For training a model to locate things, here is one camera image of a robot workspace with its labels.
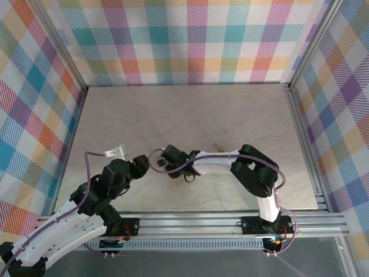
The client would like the black connector module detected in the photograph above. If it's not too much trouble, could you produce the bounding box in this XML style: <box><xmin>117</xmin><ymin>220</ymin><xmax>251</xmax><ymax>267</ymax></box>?
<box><xmin>261</xmin><ymin>236</ymin><xmax>285</xmax><ymax>256</ymax></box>
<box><xmin>99</xmin><ymin>236</ymin><xmax>127</xmax><ymax>257</ymax></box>

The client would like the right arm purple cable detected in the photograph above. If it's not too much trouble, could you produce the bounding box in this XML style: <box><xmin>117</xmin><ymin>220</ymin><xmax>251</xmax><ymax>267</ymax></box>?
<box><xmin>148</xmin><ymin>148</ymin><xmax>296</xmax><ymax>256</ymax></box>

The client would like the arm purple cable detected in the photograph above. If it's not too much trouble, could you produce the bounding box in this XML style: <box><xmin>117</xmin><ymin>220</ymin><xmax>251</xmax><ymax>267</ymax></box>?
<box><xmin>148</xmin><ymin>148</ymin><xmax>296</xmax><ymax>256</ymax></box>
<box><xmin>4</xmin><ymin>151</ymin><xmax>106</xmax><ymax>268</ymax></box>

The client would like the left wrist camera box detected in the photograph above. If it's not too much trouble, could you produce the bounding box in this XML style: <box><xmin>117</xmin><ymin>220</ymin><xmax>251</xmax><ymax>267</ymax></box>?
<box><xmin>104</xmin><ymin>145</ymin><xmax>128</xmax><ymax>159</ymax></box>

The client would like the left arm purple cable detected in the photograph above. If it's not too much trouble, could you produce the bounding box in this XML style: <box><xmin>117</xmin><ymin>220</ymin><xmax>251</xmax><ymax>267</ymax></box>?
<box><xmin>4</xmin><ymin>151</ymin><xmax>106</xmax><ymax>268</ymax></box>

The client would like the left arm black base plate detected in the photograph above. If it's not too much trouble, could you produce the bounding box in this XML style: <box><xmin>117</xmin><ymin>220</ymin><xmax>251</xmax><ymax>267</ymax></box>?
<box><xmin>116</xmin><ymin>218</ymin><xmax>141</xmax><ymax>237</ymax></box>

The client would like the aluminium mounting rail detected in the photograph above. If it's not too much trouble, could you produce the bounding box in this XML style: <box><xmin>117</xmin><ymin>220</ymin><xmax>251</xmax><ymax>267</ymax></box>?
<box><xmin>36</xmin><ymin>212</ymin><xmax>351</xmax><ymax>240</ymax></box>

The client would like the aluminium side rail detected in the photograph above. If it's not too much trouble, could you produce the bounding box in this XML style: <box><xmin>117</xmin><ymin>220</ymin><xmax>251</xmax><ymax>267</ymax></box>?
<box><xmin>50</xmin><ymin>86</ymin><xmax>89</xmax><ymax>216</ymax></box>
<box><xmin>284</xmin><ymin>83</ymin><xmax>329</xmax><ymax>214</ymax></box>

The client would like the slotted grey cable duct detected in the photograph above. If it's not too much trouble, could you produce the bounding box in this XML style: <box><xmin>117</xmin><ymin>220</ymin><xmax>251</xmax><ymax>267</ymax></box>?
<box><xmin>86</xmin><ymin>238</ymin><xmax>266</xmax><ymax>251</ymax></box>

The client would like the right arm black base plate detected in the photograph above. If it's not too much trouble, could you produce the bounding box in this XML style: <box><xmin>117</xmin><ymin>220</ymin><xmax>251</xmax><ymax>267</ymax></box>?
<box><xmin>240</xmin><ymin>215</ymin><xmax>295</xmax><ymax>235</ymax></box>

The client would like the aluminium corner post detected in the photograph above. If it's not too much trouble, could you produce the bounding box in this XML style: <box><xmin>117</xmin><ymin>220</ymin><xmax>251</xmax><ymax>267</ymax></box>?
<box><xmin>27</xmin><ymin>0</ymin><xmax>89</xmax><ymax>93</ymax></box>
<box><xmin>287</xmin><ymin>0</ymin><xmax>345</xmax><ymax>90</ymax></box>

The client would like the aluminium frame bar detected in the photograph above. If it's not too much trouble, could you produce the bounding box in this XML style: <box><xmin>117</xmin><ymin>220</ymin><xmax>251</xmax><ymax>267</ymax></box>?
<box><xmin>340</xmin><ymin>235</ymin><xmax>363</xmax><ymax>277</ymax></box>

